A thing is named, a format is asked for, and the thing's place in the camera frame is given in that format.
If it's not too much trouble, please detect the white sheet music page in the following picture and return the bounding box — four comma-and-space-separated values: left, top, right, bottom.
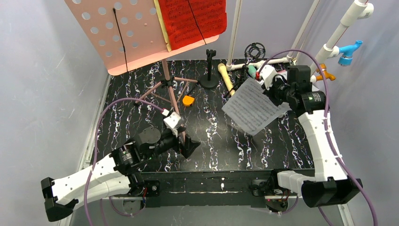
222, 79, 291, 136

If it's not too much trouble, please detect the green microphone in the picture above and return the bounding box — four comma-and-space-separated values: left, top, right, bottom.
247, 65, 257, 79

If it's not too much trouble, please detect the small black tripod stand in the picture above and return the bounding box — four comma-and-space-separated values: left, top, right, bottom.
233, 42, 266, 90

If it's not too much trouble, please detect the cream yellow microphone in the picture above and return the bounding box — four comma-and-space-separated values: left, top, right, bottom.
217, 63, 235, 96

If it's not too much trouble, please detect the black microphone stand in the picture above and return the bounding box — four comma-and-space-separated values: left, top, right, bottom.
199, 49, 218, 89

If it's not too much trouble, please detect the pink music stand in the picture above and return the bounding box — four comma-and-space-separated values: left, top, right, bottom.
64, 0, 220, 138

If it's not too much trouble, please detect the red sheet music page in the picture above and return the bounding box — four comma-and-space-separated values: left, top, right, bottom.
159, 0, 227, 50

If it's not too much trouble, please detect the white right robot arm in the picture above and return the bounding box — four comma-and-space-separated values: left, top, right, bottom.
262, 65, 363, 208

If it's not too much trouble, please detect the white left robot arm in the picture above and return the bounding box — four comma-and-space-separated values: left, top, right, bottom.
41, 127, 200, 222

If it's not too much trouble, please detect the orange tape measure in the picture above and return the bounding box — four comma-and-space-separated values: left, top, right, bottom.
182, 95, 195, 107

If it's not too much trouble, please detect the orange pipe fitting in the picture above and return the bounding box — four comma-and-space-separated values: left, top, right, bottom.
310, 64, 336, 83

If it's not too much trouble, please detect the blue pipe fitting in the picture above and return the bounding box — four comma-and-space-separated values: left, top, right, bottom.
338, 40, 363, 66

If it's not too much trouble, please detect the yellow sheet music page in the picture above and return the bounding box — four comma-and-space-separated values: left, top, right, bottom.
154, 0, 172, 52

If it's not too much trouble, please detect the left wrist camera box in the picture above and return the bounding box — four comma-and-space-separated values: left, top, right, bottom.
163, 112, 184, 137

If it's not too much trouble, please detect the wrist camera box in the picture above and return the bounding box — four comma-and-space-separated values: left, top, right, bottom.
163, 112, 184, 137
255, 65, 277, 90

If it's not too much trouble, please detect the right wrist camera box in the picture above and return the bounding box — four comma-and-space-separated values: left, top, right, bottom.
255, 65, 277, 90

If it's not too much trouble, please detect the right robot arm base mount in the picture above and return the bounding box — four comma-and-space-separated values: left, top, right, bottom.
249, 178, 299, 216

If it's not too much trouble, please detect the white PVC pipe frame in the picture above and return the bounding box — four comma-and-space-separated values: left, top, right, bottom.
225, 0, 375, 83

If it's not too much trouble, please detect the aluminium rail frame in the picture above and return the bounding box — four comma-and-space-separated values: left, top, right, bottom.
58, 62, 355, 226

